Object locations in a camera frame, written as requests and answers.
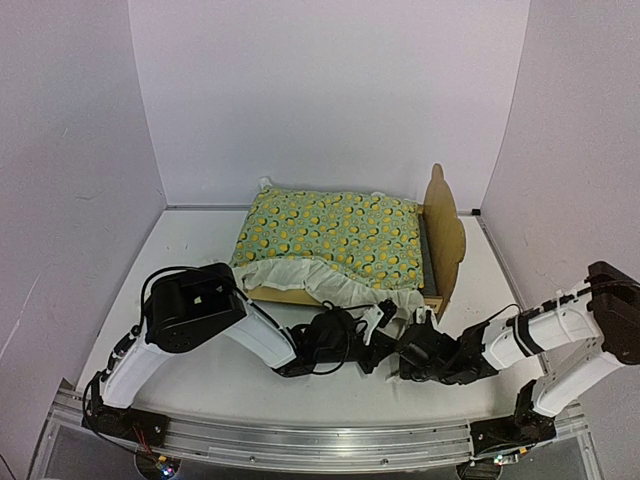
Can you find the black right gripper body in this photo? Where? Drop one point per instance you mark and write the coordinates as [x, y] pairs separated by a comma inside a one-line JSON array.
[[410, 371]]

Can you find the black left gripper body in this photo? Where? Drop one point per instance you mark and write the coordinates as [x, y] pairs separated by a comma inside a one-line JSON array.
[[378, 349]]

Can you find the lemon print bed cushion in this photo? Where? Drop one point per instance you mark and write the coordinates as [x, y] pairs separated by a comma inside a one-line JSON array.
[[348, 248]]

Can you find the wooden pet bed frame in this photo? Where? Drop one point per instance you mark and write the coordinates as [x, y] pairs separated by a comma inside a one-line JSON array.
[[447, 243]]

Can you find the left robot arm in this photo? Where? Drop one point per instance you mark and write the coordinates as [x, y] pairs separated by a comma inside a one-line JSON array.
[[182, 308]]

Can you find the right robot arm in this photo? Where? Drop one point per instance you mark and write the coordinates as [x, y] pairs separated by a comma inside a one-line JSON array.
[[599, 315]]

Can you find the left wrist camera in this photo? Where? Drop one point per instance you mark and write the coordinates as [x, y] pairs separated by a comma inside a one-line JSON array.
[[376, 316]]

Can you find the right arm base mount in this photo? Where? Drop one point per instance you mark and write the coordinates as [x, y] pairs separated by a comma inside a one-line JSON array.
[[522, 429]]

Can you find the aluminium front rail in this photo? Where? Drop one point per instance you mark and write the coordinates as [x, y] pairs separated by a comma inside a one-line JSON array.
[[326, 425]]

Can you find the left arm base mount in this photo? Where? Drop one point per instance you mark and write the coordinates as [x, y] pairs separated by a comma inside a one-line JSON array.
[[130, 424]]

